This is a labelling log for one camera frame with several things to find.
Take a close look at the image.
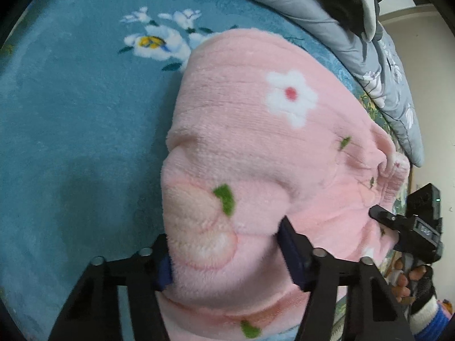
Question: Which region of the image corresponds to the pink fleece pajama garment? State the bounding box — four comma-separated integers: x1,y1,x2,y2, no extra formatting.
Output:
158,29,410,340

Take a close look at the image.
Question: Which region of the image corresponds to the grey floral quilt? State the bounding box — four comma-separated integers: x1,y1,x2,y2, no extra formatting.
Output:
52,0,426,168

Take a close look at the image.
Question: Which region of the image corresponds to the right hand in glove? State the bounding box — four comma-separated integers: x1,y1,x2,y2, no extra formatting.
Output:
391,265,436,315

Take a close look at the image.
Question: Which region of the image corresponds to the teal floral plush blanket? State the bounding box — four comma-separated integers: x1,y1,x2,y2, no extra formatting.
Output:
0,0,410,341

